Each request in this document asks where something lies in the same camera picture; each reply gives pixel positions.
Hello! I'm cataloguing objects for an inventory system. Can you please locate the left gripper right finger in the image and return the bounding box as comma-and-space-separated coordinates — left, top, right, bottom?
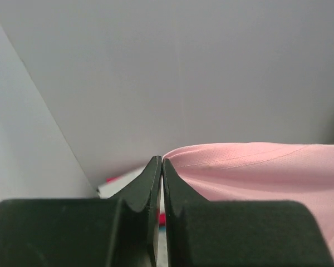
163, 160, 334, 266

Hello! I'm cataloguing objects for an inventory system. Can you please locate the pink t shirt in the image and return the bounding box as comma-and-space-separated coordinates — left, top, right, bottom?
165, 142, 334, 258

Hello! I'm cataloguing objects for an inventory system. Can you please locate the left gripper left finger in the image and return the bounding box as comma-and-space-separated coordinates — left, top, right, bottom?
0, 156, 161, 266

